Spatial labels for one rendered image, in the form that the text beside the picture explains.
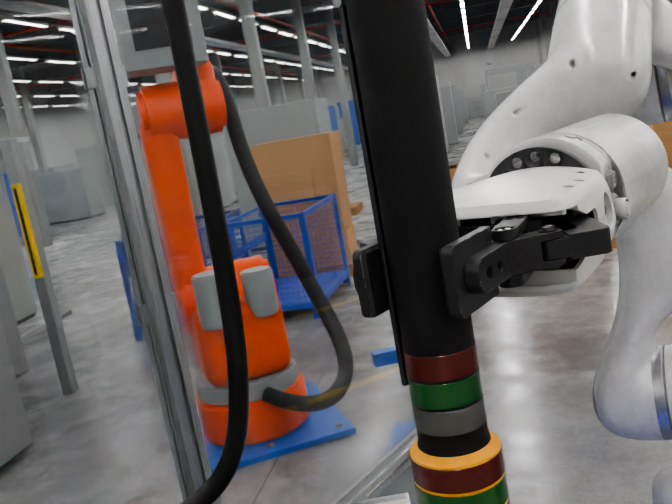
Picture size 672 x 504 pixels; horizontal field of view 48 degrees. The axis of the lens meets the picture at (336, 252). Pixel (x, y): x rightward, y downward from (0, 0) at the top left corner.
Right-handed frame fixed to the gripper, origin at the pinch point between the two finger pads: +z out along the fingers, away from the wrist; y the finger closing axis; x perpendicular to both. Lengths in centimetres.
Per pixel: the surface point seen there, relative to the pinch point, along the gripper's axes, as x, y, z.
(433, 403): -5.5, -0.4, 1.8
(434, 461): -8.2, -0.1, 2.1
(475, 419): -6.7, -1.8, 0.7
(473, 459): -8.3, -1.7, 1.4
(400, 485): -73, 70, -96
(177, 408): -31, 70, -41
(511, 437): -166, 140, -301
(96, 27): 25, 70, -42
